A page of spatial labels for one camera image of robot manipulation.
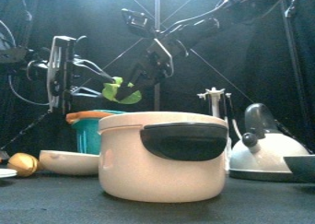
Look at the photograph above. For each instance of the green toy starfruit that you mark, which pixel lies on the green toy starfruit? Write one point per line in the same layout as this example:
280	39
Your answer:
110	92

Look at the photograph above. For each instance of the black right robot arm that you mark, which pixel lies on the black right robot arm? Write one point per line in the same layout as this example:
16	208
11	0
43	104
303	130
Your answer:
230	15

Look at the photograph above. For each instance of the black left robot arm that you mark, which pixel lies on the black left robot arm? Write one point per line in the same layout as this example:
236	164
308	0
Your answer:
24	61

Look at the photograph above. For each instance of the teal basket with orange rim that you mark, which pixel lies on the teal basket with orange rim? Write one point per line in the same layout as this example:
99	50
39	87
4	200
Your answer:
88	132

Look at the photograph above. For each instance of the white plastic stand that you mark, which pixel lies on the white plastic stand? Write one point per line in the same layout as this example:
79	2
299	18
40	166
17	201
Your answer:
215	100

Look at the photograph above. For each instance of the gold toy ball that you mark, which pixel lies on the gold toy ball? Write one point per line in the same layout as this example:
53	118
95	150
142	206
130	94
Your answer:
23	164

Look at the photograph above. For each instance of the white plate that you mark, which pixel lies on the white plate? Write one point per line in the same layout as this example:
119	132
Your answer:
5	173

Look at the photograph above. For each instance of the dark grey bowl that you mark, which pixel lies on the dark grey bowl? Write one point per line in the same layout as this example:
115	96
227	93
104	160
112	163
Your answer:
302	167

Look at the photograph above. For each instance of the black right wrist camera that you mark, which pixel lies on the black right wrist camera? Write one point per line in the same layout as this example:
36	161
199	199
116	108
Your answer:
138	21

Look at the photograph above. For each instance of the silver frame pole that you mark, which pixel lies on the silver frame pole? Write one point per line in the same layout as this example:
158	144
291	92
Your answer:
156	6

